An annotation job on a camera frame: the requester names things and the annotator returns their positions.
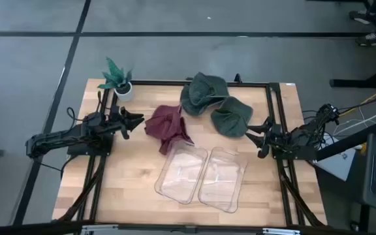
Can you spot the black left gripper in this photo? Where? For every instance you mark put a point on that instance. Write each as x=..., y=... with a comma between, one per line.
x=117, y=122

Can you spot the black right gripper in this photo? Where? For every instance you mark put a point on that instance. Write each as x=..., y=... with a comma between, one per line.
x=273, y=137

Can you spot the maroon baseball cap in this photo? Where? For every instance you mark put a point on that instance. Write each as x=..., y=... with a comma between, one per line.
x=176, y=138
x=162, y=125

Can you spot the dark green baseball cap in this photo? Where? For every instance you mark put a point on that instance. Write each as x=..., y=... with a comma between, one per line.
x=204, y=93
x=232, y=117

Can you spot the clear plastic storage bin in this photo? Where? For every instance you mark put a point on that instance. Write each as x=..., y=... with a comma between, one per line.
x=181, y=176
x=222, y=182

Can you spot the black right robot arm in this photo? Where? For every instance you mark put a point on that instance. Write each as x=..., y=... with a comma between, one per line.
x=300, y=135

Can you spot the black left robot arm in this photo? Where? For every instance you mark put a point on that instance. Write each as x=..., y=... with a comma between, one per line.
x=60, y=137

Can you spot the white plant pot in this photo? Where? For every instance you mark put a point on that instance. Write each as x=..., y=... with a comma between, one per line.
x=125, y=94

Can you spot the artificial green leafy plant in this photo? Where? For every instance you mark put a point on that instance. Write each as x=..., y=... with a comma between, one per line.
x=114, y=73

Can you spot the small black clamp stand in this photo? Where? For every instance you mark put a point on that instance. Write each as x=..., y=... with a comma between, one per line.
x=238, y=78

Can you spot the white paper sheet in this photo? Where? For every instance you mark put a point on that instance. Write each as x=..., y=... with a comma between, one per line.
x=338, y=163

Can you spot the black desk edge bar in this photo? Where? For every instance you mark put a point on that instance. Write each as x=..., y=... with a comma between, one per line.
x=344, y=143

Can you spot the small yellow item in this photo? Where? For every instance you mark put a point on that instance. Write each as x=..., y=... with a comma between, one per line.
x=363, y=148

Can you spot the black desk foot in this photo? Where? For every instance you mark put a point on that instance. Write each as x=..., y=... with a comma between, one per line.
x=354, y=83

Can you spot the black desk leg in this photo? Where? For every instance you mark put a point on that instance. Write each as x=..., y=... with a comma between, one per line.
x=364, y=215

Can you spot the person's shoe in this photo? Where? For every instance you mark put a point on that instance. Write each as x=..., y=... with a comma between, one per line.
x=369, y=40
x=361, y=17

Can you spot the black aluminium table frame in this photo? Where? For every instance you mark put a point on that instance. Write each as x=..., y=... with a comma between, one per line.
x=158, y=82

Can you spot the silver metal bracket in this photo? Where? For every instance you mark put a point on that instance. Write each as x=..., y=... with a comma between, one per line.
x=279, y=231
x=103, y=228

